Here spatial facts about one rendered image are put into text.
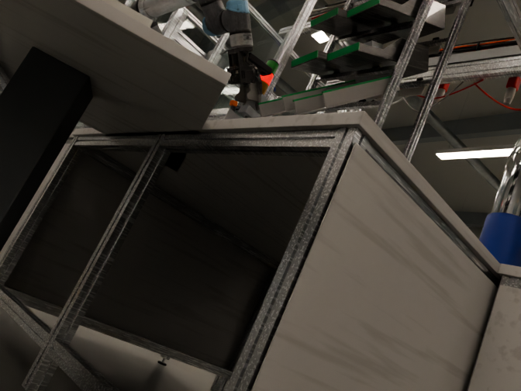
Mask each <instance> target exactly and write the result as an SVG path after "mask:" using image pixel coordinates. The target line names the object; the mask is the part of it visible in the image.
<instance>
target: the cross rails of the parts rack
mask: <svg viewBox="0 0 521 391"><path fill-rule="evenodd" d="M368 1H370V0H352V2H351V5H352V6H354V5H359V4H363V3H365V2H368ZM461 2H462V0H453V1H450V2H444V3H441V4H443V5H445V6H446V8H450V7H454V6H458V5H461ZM414 22H415V20H413V21H408V22H402V23H399V24H395V25H390V26H384V27H380V28H377V29H370V30H366V31H362V32H359V33H351V34H348V35H344V36H338V37H335V38H334V42H335V43H340V42H343V41H348V40H355V39H359V38H363V37H367V36H374V35H378V34H383V33H389V32H393V31H397V30H401V29H408V28H412V25H413V23H414ZM446 42H447V38H443V39H438V40H431V41H426V42H421V43H419V44H422V45H424V46H426V47H435V46H439V45H444V44H445V43H446ZM395 66H396V65H392V66H386V67H376V68H370V69H364V70H359V71H348V72H343V73H337V74H326V75H320V76H317V77H316V81H317V82H320V81H332V80H338V79H344V78H355V77H362V76H368V75H374V74H386V73H392V72H394V70H395ZM431 80H432V79H430V80H422V81H408V82H401V83H400V84H399V87H400V88H415V87H423V86H429V85H430V82H431Z"/></svg>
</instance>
